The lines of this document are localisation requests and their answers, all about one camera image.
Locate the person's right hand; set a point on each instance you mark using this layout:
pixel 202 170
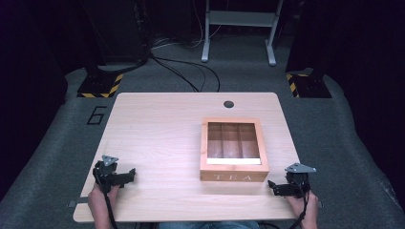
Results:
pixel 301 205

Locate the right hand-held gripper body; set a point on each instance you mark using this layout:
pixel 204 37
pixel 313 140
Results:
pixel 297 183

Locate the person's left hand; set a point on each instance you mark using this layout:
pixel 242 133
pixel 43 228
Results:
pixel 100 197

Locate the black striped stand base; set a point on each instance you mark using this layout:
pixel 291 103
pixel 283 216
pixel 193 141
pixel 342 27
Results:
pixel 102 85
pixel 310 86

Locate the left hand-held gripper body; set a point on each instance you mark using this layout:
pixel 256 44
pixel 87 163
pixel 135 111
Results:
pixel 106 173

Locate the wooden tea box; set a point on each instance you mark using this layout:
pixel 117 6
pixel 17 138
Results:
pixel 234 149

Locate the grey metal table bracket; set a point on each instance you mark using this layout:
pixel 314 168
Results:
pixel 78 202

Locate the white metal desk frame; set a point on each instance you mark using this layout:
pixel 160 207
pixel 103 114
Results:
pixel 242 19

